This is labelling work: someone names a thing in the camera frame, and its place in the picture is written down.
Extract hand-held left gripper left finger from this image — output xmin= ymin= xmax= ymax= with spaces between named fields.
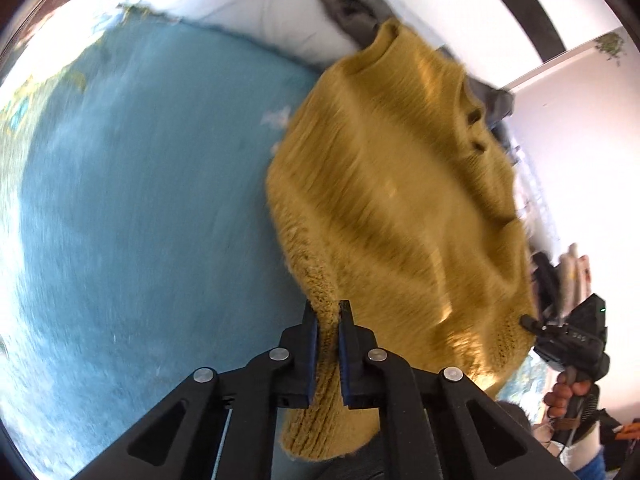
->
xmin=70 ymin=302 xmax=321 ymax=480

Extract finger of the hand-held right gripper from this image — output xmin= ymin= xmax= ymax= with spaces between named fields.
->
xmin=519 ymin=314 xmax=548 ymax=337

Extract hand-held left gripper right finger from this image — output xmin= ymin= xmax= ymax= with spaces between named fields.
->
xmin=338 ymin=300 xmax=576 ymax=480

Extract yellow knit sweater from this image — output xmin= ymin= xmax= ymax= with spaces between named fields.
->
xmin=265 ymin=17 xmax=541 ymax=461

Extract person's right hand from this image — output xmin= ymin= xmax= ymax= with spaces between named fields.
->
xmin=543 ymin=379 xmax=594 ymax=419

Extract black garment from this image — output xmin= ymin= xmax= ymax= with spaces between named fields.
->
xmin=531 ymin=251 xmax=560 ymax=317

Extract person's blue jeans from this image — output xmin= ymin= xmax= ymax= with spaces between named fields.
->
xmin=572 ymin=457 xmax=625 ymax=480

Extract dark grey garment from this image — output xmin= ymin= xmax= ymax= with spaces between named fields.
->
xmin=462 ymin=75 xmax=517 ymax=128

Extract teal patterned blanket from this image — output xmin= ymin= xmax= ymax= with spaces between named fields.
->
xmin=0 ymin=5 xmax=551 ymax=480

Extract green hanging plant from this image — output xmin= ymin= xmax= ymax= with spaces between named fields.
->
xmin=594 ymin=31 xmax=627 ymax=67

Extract light floral quilt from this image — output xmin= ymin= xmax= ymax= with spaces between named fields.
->
xmin=60 ymin=0 xmax=386 ymax=67

